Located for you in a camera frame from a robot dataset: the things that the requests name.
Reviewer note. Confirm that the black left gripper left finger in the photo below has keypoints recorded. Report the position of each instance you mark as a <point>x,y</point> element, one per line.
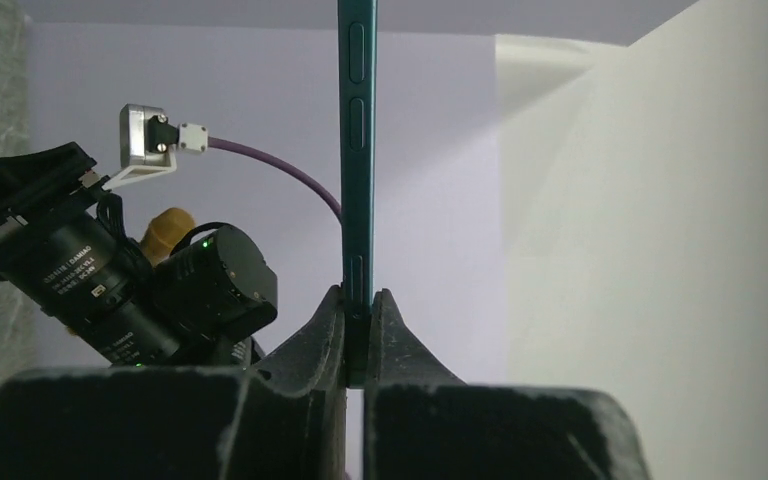
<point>280,418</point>

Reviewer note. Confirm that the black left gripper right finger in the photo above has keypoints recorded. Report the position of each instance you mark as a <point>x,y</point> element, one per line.
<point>422,422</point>

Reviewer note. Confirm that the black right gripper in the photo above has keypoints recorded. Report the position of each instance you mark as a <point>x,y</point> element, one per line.
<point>43,180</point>

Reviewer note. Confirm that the black phone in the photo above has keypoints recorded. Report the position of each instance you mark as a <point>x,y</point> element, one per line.
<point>357,35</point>

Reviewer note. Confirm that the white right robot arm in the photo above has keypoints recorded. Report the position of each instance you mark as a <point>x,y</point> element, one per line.
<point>214,291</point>

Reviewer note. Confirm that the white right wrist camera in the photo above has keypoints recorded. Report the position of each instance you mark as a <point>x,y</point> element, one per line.
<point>149,143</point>

